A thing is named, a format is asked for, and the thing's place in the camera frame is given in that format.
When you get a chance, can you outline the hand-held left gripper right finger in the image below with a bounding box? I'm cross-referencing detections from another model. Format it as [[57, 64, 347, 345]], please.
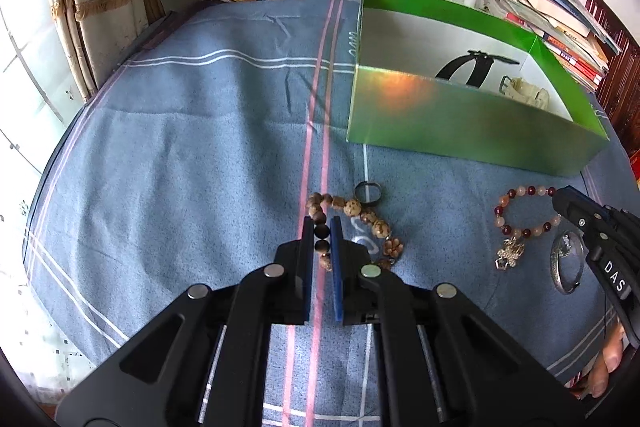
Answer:
[[330, 215, 586, 427]]

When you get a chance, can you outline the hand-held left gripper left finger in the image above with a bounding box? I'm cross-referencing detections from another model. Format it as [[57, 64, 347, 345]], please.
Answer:
[[57, 216, 316, 427]]

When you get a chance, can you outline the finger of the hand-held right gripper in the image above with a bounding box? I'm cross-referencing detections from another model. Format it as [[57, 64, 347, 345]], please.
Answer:
[[552, 185, 607, 249]]

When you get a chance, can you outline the red bead bracelet with charm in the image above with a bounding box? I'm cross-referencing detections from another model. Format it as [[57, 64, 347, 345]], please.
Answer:
[[493, 184, 564, 276]]

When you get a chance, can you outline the brown wooden bead bracelet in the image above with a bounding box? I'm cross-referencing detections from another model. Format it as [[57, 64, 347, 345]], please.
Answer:
[[305, 191, 406, 271]]

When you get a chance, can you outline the green cardboard box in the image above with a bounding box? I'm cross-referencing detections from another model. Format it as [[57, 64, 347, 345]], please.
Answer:
[[346, 0, 610, 173]]

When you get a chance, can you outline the black strap wristwatch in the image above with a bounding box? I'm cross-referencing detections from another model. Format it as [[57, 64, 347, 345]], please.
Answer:
[[433, 49, 521, 87]]

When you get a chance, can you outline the person's right hand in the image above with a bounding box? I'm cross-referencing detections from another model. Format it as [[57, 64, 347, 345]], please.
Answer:
[[580, 321, 629, 401]]

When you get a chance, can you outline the silver bangle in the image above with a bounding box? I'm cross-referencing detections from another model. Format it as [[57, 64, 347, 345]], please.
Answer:
[[549, 229, 586, 296]]

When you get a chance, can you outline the dark wooden headboard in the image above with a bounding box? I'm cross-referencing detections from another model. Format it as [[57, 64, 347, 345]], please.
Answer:
[[559, 0, 640, 144]]

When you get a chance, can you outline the pile of books and magazines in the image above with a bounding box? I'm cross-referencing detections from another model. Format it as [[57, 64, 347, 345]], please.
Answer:
[[479, 0, 624, 93]]

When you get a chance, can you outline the dark metal ring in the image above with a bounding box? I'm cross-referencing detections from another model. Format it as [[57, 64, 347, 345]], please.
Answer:
[[353, 181, 384, 208]]

